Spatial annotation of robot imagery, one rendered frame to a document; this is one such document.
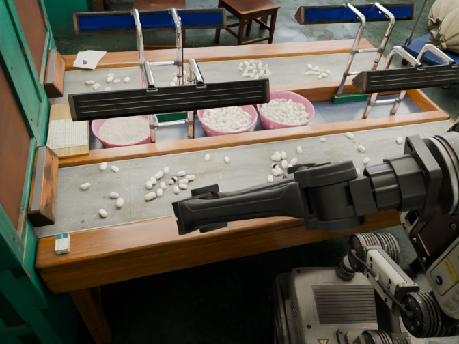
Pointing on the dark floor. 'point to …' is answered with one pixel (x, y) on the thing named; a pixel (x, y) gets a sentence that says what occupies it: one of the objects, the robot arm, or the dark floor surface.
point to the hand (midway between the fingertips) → (291, 172)
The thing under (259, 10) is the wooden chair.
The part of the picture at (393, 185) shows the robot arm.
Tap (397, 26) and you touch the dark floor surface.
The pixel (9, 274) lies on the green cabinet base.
